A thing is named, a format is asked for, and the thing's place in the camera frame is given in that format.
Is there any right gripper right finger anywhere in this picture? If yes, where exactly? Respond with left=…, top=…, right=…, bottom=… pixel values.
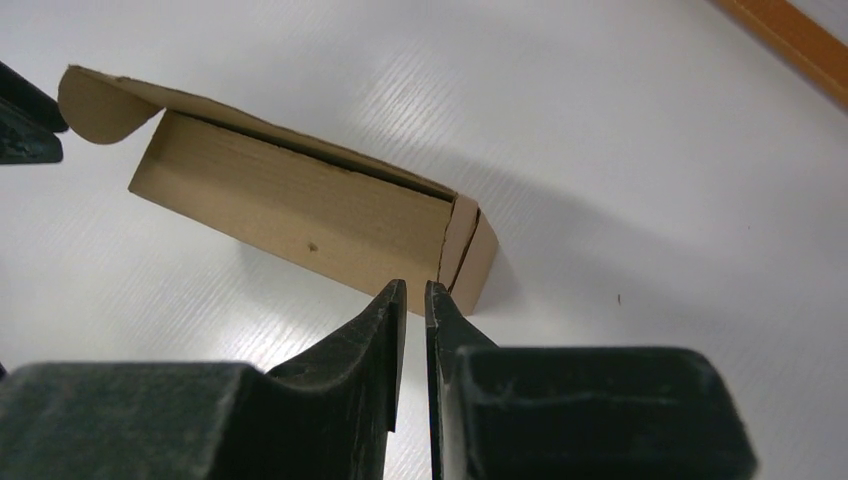
left=424, top=281, right=758, bottom=479

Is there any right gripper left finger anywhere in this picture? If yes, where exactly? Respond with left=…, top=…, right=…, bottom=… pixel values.
left=1, top=279, right=407, bottom=479

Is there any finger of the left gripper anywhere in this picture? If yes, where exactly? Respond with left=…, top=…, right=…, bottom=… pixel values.
left=1, top=63, right=69, bottom=165

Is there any orange wooden shelf rack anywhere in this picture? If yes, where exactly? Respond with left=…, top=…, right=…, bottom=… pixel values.
left=714, top=0, right=847, bottom=110

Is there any brown cardboard box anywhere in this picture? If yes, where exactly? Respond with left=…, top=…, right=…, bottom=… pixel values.
left=58, top=65, right=498, bottom=315

